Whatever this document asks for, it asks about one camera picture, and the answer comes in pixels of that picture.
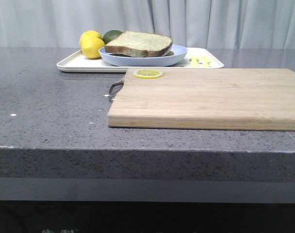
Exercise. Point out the lemon slice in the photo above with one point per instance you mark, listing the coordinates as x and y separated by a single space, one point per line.
147 73

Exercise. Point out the back yellow lemon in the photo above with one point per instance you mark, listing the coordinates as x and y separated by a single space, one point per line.
91 34

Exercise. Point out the yellow plastic fork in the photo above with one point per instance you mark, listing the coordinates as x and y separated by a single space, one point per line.
194 61

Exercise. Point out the green lime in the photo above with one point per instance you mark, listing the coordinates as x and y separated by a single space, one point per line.
111 35

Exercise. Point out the yellow lemon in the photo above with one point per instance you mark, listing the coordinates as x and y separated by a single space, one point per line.
90 47
91 34

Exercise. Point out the white tray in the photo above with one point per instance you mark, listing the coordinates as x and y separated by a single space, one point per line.
77 62

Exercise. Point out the bread slice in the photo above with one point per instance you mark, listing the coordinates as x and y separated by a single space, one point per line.
140 45
170 53

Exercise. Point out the grey curtain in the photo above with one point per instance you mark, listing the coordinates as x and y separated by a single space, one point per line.
211 24

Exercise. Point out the wooden cutting board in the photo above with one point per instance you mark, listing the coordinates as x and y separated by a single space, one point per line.
207 98

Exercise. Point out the front yellow lemon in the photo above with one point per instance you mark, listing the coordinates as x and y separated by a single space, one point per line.
90 47

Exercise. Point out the light blue plate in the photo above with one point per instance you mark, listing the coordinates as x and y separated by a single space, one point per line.
179 52

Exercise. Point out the metal cutting board handle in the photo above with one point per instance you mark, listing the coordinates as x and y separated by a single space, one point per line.
111 98

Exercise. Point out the yellow plastic knife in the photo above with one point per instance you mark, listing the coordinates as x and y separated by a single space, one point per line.
206 61

